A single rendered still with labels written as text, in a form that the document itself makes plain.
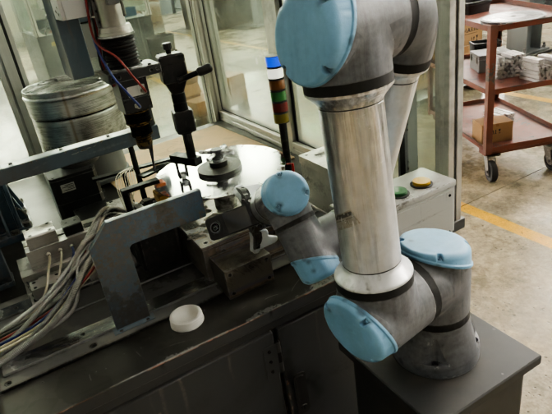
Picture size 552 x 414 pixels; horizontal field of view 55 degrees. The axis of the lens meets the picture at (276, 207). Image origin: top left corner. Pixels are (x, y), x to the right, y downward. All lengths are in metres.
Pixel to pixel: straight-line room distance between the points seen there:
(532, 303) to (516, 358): 1.39
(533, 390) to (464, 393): 1.10
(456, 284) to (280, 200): 0.30
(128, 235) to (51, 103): 0.84
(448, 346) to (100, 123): 1.33
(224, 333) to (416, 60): 0.65
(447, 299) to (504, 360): 0.20
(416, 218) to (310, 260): 0.41
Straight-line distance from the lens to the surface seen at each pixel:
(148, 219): 1.10
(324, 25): 0.62
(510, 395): 1.07
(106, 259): 1.11
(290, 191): 0.86
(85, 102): 1.84
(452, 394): 0.96
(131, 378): 1.08
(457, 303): 0.91
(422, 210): 1.23
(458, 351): 0.96
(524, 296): 2.44
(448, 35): 1.24
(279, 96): 1.51
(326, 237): 0.89
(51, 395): 1.12
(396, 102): 0.81
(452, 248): 0.87
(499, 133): 3.39
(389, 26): 0.67
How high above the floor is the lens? 1.44
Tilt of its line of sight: 26 degrees down
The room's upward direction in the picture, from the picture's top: 9 degrees counter-clockwise
